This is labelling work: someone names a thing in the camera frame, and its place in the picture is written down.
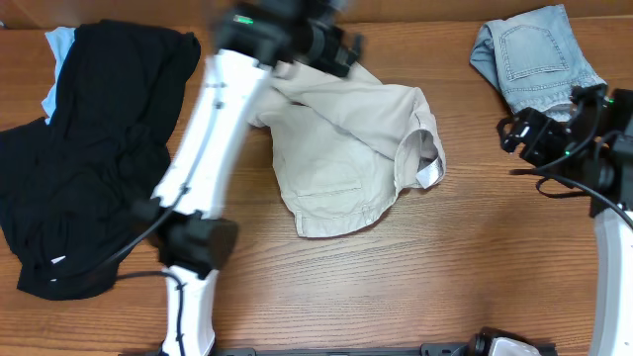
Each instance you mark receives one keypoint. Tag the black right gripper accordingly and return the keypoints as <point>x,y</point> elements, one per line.
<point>517,136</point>

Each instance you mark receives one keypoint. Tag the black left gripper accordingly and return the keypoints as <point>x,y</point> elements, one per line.
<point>338,56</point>

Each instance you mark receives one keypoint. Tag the beige shorts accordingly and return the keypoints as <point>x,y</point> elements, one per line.
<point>344,148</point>

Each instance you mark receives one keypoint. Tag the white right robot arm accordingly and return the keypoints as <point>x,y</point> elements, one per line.
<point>590,154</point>

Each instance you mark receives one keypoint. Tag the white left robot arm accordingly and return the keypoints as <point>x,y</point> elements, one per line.
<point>184,213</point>

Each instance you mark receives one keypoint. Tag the folded light blue jeans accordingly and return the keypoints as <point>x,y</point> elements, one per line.
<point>534,61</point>

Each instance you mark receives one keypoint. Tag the light blue garment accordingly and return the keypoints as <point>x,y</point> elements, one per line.
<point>60,40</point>

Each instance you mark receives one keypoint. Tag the black garment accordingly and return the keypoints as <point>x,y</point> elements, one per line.
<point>68,182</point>

